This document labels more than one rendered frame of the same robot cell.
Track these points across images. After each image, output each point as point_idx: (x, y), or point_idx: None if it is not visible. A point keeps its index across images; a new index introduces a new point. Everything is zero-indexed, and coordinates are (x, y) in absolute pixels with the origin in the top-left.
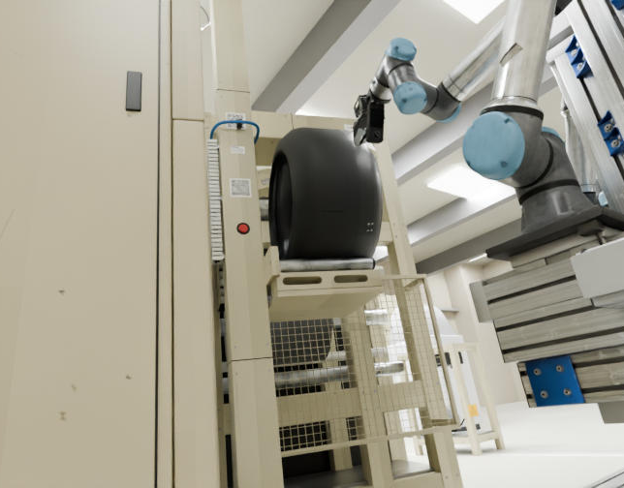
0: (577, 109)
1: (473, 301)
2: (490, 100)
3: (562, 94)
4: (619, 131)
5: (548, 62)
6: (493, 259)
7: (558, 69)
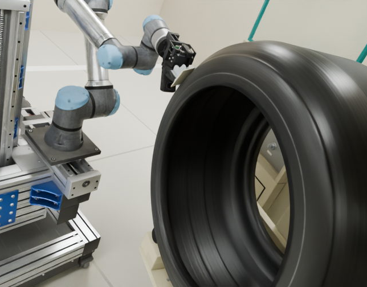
0: (21, 57)
1: (99, 181)
2: (108, 78)
3: (21, 40)
4: (21, 80)
5: (28, 11)
6: (96, 155)
7: (25, 20)
